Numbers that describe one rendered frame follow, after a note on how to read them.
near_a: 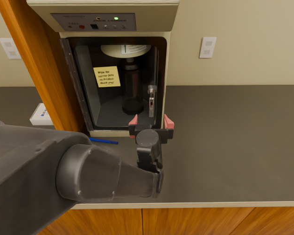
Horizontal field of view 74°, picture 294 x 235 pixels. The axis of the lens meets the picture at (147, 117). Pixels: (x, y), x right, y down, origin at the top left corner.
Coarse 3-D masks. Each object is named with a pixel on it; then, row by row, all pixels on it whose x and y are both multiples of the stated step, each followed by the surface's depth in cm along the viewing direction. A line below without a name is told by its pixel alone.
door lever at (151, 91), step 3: (150, 90) 69; (153, 90) 69; (150, 93) 68; (153, 93) 70; (150, 96) 66; (153, 96) 66; (150, 99) 65; (153, 99) 66; (150, 102) 66; (153, 102) 67; (150, 105) 67; (153, 105) 68; (150, 108) 68; (153, 108) 69; (150, 111) 69; (153, 111) 70; (150, 114) 70; (153, 114) 71
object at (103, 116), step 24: (72, 48) 58; (96, 48) 58; (120, 48) 58; (144, 48) 59; (120, 72) 64; (144, 72) 64; (96, 96) 71; (120, 96) 71; (144, 96) 71; (96, 120) 79; (120, 120) 79; (144, 120) 80
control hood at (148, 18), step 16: (32, 0) 41; (48, 0) 41; (64, 0) 41; (80, 0) 41; (96, 0) 41; (112, 0) 41; (128, 0) 41; (144, 0) 41; (160, 0) 41; (176, 0) 41; (48, 16) 46; (144, 16) 46; (160, 16) 46
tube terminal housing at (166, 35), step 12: (60, 36) 57; (72, 36) 57; (84, 36) 57; (96, 36) 57; (108, 36) 57; (120, 36) 57; (132, 36) 57; (168, 36) 57; (168, 48) 60; (96, 132) 86; (108, 132) 86; (120, 132) 86
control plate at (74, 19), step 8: (56, 16) 45; (64, 16) 45; (72, 16) 46; (80, 16) 46; (88, 16) 46; (96, 16) 46; (104, 16) 46; (112, 16) 46; (120, 16) 46; (128, 16) 46; (64, 24) 49; (72, 24) 49; (80, 24) 49; (88, 24) 49; (104, 24) 49; (112, 24) 49; (120, 24) 49; (128, 24) 49
